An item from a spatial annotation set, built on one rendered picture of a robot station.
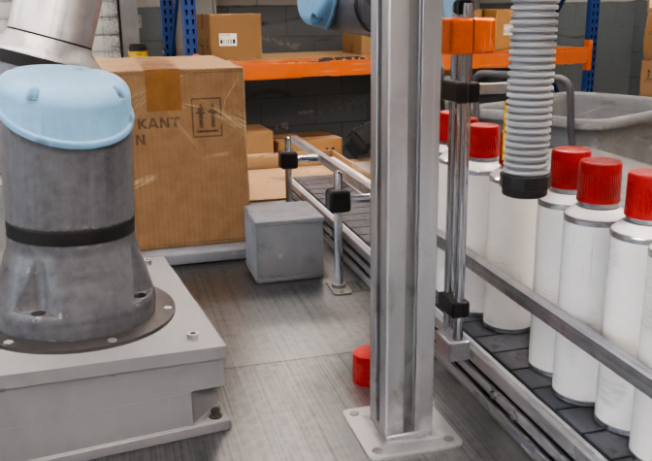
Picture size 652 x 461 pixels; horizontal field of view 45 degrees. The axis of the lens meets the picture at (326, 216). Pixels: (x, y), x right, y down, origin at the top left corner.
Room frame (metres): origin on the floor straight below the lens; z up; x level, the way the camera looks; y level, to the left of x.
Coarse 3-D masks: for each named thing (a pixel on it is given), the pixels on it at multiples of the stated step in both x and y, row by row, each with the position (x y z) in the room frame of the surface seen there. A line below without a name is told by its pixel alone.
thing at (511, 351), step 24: (312, 192) 1.37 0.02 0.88; (360, 216) 1.20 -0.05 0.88; (480, 336) 0.74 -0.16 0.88; (504, 336) 0.74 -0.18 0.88; (528, 336) 0.73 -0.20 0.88; (504, 360) 0.68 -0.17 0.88; (528, 384) 0.63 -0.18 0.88; (552, 408) 0.59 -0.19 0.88; (576, 408) 0.59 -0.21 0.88; (576, 432) 0.56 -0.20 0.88; (600, 432) 0.55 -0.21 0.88; (624, 456) 0.52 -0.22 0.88
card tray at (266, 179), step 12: (252, 156) 1.81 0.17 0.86; (264, 156) 1.82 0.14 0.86; (276, 156) 1.82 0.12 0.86; (336, 156) 1.82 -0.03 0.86; (252, 168) 1.81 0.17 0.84; (264, 168) 1.82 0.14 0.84; (276, 168) 1.82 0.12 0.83; (300, 168) 1.82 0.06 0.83; (312, 168) 1.81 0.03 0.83; (324, 168) 1.81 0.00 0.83; (360, 168) 1.64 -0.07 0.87; (252, 180) 1.70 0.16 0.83; (264, 180) 1.69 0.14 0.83; (276, 180) 1.69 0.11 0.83; (252, 192) 1.57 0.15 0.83; (264, 192) 1.57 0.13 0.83; (276, 192) 1.57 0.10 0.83
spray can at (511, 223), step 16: (496, 176) 0.75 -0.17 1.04; (496, 192) 0.75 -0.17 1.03; (496, 208) 0.75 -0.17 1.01; (512, 208) 0.74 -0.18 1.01; (528, 208) 0.74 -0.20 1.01; (496, 224) 0.75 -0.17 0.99; (512, 224) 0.74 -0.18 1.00; (528, 224) 0.74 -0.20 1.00; (496, 240) 0.75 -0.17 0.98; (512, 240) 0.74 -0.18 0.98; (528, 240) 0.74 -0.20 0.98; (496, 256) 0.75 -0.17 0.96; (512, 256) 0.74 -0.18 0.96; (528, 256) 0.74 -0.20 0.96; (512, 272) 0.74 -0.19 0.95; (528, 272) 0.74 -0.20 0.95; (496, 288) 0.75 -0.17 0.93; (496, 304) 0.74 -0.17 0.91; (512, 304) 0.74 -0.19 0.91; (496, 320) 0.74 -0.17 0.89; (512, 320) 0.74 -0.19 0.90; (528, 320) 0.74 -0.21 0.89
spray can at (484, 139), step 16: (480, 128) 0.79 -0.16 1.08; (496, 128) 0.80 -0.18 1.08; (480, 144) 0.79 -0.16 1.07; (496, 144) 0.80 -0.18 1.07; (480, 160) 0.79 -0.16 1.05; (496, 160) 0.80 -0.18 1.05; (480, 176) 0.78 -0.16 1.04; (480, 192) 0.78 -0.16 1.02; (480, 208) 0.78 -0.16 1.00; (480, 224) 0.78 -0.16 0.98; (480, 240) 0.78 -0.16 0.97; (480, 288) 0.78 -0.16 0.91; (480, 304) 0.78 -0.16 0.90
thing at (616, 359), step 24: (336, 168) 1.21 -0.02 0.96; (480, 264) 0.72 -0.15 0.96; (504, 288) 0.68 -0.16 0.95; (528, 288) 0.65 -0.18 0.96; (552, 312) 0.60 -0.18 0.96; (576, 336) 0.56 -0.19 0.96; (600, 336) 0.55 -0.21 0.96; (600, 360) 0.53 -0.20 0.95; (624, 360) 0.51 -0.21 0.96; (648, 384) 0.48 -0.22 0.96
